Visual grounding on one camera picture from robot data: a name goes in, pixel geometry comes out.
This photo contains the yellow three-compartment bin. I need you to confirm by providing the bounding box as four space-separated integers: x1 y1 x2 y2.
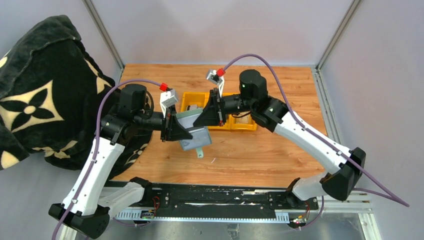
180 91 257 131

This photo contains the tan card holder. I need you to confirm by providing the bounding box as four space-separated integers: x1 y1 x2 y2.
234 112 253 125

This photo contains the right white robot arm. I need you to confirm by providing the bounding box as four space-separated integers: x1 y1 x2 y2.
193 69 366 209

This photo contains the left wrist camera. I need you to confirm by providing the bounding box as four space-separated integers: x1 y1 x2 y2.
159 89 179 117

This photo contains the black floral blanket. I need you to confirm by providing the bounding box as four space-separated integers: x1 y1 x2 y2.
0 14 154 172

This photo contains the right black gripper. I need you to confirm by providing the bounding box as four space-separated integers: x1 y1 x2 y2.
193 88 255 128

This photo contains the mint green card holder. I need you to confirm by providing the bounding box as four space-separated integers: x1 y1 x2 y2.
176 108 212 159

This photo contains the silver card holder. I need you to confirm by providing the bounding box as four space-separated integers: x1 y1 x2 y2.
186 104 203 114

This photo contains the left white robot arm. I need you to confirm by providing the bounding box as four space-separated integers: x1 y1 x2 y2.
48 80 193 239

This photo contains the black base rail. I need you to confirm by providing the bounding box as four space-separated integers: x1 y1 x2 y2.
116 183 319 223

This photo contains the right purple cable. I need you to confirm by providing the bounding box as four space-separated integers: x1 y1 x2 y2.
215 53 410 229

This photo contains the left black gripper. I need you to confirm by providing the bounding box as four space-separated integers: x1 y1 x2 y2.
135 104 194 142

